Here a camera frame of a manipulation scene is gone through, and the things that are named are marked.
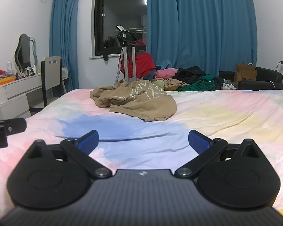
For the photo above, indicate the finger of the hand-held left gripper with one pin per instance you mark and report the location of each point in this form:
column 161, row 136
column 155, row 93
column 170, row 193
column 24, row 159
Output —
column 16, row 124

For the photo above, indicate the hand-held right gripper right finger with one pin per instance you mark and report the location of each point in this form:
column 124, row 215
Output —
column 199, row 142

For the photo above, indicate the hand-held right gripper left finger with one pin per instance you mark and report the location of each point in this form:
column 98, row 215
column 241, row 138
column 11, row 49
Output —
column 90, row 140

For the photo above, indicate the tan printed shirt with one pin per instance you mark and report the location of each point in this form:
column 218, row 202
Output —
column 141, row 103

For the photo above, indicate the white dressing table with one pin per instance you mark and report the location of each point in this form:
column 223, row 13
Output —
column 14, row 91

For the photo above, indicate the pastel bed blanket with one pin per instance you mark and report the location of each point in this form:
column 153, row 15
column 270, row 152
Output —
column 226, row 122

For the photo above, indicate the orange box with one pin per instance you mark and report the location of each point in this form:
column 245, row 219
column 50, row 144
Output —
column 2, row 81

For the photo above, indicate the group of cosmetic bottles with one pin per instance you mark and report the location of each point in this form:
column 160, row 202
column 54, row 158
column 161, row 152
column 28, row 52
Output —
column 30, row 70

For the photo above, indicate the white spray bottle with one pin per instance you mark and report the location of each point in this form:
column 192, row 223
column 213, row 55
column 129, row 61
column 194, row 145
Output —
column 9, row 67

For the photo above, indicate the white backed chair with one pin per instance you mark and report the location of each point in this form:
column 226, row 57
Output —
column 51, row 73

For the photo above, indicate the beige cloth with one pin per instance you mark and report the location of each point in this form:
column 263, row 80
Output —
column 174, row 83

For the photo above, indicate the black cloth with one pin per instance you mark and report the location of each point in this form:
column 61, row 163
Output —
column 188, row 74

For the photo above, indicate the pale green cloth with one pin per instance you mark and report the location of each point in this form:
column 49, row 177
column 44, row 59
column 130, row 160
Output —
column 158, row 84

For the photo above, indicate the wavy framed mirror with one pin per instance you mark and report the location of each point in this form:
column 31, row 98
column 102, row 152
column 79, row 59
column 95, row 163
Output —
column 23, row 51

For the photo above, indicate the pink cloth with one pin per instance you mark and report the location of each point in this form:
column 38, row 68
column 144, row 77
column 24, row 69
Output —
column 165, row 73

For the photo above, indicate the brown paper bag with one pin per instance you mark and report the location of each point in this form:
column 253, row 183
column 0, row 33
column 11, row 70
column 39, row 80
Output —
column 245, row 75

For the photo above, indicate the silver garment steamer stand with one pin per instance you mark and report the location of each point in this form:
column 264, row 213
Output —
column 125, row 58

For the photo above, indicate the red cloth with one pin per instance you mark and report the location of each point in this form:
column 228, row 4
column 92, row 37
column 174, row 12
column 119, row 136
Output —
column 143, row 63

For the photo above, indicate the black sofa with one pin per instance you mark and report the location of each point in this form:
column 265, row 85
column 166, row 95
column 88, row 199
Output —
column 268, row 75

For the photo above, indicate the narrow blue curtain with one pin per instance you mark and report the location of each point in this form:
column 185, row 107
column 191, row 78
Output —
column 63, row 40

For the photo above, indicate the dark window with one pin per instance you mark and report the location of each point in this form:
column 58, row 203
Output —
column 122, row 9

